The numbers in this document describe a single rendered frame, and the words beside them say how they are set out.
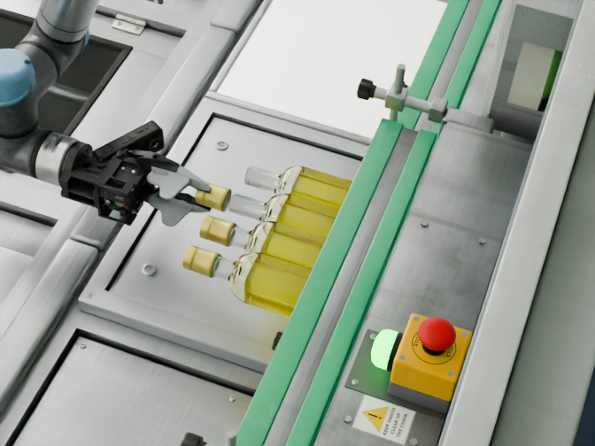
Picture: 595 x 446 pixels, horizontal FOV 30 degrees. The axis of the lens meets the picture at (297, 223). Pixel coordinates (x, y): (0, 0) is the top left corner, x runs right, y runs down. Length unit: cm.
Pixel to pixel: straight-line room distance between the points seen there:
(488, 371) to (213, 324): 83
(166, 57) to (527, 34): 82
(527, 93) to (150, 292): 62
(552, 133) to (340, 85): 106
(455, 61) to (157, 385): 69
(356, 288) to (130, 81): 82
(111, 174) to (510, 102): 57
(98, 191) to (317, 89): 52
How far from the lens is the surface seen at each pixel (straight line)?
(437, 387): 120
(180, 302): 166
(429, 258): 137
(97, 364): 165
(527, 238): 90
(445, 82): 176
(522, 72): 152
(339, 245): 139
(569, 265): 94
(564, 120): 96
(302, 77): 198
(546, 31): 147
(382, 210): 144
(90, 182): 163
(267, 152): 185
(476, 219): 142
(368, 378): 126
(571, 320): 93
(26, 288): 173
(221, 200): 160
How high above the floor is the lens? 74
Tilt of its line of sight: 11 degrees up
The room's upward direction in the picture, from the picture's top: 73 degrees counter-clockwise
